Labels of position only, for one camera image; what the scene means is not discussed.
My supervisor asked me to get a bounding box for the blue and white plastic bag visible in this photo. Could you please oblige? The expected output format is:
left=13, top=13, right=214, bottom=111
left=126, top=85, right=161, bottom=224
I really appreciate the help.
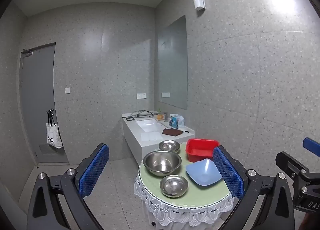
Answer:
left=169, top=113, right=185, bottom=129

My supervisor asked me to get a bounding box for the door vent grille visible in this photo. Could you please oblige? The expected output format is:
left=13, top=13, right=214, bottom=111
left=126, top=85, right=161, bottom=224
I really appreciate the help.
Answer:
left=39, top=144, right=59, bottom=155

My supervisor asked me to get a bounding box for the white wall dispenser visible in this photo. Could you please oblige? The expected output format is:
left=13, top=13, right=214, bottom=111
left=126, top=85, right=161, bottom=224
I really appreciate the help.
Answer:
left=192, top=0, right=206, bottom=11

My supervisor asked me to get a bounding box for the small steel bowl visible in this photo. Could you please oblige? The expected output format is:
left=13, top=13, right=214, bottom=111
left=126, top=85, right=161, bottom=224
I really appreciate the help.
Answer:
left=160, top=175, right=189, bottom=197
left=158, top=140, right=181, bottom=154

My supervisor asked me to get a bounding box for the white tote bag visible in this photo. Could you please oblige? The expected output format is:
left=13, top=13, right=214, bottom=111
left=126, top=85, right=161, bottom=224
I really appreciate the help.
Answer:
left=46, top=113, right=63, bottom=149

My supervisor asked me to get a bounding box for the grey door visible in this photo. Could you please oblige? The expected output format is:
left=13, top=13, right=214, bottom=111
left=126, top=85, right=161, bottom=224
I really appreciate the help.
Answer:
left=19, top=42, right=69, bottom=164

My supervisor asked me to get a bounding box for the large steel bowl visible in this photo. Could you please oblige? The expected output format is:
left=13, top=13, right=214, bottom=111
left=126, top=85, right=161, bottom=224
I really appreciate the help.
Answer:
left=143, top=150, right=182, bottom=177

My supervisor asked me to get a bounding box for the light blue square plate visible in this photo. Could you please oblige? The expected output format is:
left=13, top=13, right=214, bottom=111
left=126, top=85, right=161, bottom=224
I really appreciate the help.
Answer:
left=186, top=159, right=223, bottom=187

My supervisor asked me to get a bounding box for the wall mirror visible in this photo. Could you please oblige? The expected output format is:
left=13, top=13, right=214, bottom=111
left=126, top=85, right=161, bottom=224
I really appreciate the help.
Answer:
left=157, top=15, right=188, bottom=110

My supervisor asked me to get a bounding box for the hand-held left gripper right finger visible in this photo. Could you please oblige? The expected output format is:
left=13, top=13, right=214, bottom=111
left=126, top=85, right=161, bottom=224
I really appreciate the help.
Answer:
left=212, top=145, right=296, bottom=230

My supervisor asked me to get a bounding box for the red plastic basin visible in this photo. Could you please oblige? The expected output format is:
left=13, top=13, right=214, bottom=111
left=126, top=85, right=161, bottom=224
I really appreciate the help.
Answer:
left=186, top=138, right=220, bottom=163

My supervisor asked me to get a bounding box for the green round table cover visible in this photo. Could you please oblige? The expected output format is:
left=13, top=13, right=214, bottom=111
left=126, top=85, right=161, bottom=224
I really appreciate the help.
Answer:
left=139, top=142, right=233, bottom=208

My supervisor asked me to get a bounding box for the white sink counter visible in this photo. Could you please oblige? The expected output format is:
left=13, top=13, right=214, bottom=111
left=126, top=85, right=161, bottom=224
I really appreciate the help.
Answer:
left=122, top=111, right=195, bottom=165

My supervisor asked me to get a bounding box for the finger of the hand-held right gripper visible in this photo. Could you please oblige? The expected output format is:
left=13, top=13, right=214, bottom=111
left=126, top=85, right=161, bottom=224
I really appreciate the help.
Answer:
left=276, top=151, right=311, bottom=183
left=303, top=137, right=320, bottom=157

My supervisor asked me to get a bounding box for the black cable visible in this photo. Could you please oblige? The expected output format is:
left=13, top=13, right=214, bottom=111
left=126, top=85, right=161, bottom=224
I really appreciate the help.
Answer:
left=126, top=110, right=154, bottom=121

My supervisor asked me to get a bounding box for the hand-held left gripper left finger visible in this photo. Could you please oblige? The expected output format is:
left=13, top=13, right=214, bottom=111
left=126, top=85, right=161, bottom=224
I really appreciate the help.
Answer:
left=26, top=143, right=110, bottom=230

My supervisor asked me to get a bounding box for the brown cloth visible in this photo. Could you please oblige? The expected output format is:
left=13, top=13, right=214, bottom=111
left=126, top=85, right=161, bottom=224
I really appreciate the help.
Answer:
left=162, top=127, right=184, bottom=137

